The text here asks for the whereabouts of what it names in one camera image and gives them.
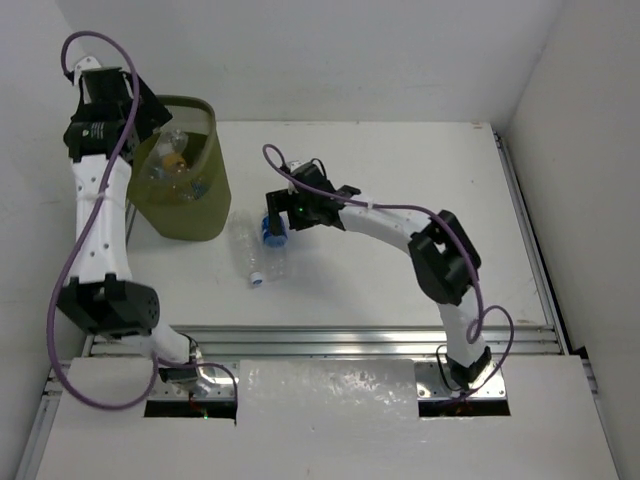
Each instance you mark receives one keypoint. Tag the olive green mesh bin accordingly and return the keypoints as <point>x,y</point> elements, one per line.
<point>158,200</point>

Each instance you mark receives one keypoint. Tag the blue label water bottle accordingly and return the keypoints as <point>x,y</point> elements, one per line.
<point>275,253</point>

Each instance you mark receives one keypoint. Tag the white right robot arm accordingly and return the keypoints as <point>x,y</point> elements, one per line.
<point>440,251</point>

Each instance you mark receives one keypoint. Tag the aluminium rail frame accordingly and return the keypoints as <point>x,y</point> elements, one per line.
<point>346,294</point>

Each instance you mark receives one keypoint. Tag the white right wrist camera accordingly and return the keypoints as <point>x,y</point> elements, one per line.
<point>293,166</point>

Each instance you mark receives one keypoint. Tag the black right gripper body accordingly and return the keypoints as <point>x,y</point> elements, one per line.
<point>301,212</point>

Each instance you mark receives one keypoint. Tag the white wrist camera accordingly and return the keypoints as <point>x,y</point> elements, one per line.
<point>293,166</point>
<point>88,62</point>

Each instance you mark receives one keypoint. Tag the clear bottle white cap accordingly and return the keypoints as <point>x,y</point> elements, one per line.
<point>174,141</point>

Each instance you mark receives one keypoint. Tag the clear ribbed bottle blue cap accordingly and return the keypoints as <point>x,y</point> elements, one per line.
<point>245,248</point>

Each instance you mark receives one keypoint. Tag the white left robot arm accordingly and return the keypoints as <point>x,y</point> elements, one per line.
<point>98,293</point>

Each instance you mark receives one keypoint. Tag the tall orange label bottle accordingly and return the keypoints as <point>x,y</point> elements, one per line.
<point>174,164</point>

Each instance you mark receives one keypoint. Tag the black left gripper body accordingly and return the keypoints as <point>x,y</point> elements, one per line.
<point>151,110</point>

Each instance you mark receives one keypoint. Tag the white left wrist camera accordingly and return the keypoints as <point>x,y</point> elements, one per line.
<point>88,62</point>

